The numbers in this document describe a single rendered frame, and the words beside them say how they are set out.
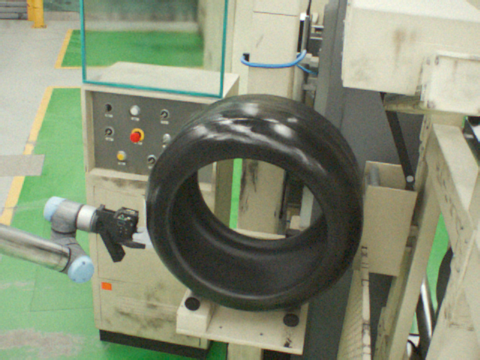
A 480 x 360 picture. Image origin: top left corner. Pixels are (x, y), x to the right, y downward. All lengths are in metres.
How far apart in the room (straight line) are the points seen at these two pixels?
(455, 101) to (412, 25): 0.16
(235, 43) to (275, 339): 3.44
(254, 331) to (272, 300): 0.20
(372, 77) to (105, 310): 1.98
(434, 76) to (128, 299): 1.98
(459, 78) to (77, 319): 2.44
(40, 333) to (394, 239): 1.84
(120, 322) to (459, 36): 2.11
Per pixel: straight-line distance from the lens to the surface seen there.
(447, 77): 0.96
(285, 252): 1.78
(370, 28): 1.03
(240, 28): 4.80
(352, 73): 1.04
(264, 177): 1.81
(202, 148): 1.37
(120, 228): 1.66
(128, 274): 2.57
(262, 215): 1.87
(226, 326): 1.73
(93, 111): 2.34
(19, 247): 1.55
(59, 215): 1.71
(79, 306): 3.12
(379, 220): 1.78
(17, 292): 3.28
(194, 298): 1.63
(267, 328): 1.73
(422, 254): 1.86
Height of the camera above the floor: 1.92
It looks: 25 degrees down
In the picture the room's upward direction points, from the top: 4 degrees clockwise
